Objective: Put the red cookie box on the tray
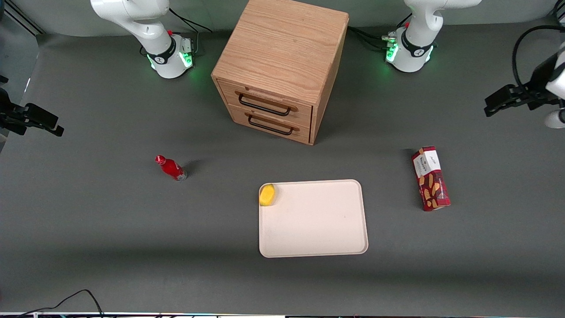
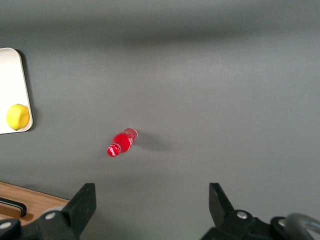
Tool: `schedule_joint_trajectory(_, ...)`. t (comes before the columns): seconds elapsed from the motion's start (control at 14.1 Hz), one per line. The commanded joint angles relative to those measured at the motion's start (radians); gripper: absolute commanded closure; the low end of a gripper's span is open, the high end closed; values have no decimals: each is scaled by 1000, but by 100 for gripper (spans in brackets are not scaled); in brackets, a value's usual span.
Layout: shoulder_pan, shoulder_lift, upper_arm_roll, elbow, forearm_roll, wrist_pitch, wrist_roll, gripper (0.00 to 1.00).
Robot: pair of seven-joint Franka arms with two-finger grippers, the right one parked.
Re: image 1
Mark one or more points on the red cookie box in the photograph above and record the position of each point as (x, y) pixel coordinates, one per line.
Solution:
(431, 181)

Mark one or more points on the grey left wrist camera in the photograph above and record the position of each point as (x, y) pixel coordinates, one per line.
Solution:
(556, 119)

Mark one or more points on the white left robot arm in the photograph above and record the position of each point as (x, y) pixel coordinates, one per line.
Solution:
(415, 39)

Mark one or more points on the yellow lemon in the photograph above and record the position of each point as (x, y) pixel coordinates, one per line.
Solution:
(267, 195)

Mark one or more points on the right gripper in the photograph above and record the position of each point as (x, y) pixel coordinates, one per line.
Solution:
(6, 115)

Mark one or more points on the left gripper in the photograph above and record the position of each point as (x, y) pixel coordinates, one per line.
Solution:
(535, 89)

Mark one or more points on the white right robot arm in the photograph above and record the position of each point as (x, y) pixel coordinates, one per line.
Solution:
(145, 26)

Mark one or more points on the oak wooden drawer cabinet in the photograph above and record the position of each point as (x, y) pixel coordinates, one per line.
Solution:
(282, 39)

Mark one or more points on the cream plastic tray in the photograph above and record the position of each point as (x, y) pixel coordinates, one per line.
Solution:
(318, 221)

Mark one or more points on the small red bottle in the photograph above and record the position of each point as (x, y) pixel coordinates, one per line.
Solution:
(171, 168)

